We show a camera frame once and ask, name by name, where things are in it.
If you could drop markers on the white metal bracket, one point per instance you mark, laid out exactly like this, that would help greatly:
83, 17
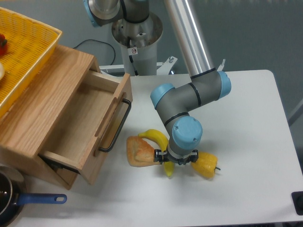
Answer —
165, 67

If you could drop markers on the triangular pastry bread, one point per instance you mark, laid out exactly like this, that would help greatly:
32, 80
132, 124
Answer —
139, 152

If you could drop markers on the open wooden drawer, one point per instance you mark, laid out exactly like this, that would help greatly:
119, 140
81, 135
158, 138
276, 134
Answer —
88, 127

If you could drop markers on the yellow banana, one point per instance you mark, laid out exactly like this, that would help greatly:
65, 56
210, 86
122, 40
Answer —
161, 140

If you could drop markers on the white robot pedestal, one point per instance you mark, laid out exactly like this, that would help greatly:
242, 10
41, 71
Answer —
138, 43

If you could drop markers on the yellow bell pepper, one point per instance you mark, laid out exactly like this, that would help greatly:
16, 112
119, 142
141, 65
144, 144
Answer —
205, 165

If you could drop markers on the white round food item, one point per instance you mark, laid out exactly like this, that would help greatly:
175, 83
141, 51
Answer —
2, 71

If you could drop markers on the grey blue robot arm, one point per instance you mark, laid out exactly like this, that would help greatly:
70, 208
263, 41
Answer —
173, 104

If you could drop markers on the blue handled pan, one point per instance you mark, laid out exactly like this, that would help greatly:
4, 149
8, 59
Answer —
13, 198

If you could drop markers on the red tomato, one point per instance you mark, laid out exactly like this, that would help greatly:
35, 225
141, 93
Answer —
3, 45

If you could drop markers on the wooden drawer cabinet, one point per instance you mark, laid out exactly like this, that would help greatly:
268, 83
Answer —
26, 127

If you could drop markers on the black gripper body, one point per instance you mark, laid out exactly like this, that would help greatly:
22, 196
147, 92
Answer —
179, 161

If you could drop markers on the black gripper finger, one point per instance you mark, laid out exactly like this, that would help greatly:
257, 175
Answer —
160, 156
192, 157

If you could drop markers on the yellow plastic basket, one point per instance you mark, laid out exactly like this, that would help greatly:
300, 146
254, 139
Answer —
30, 45

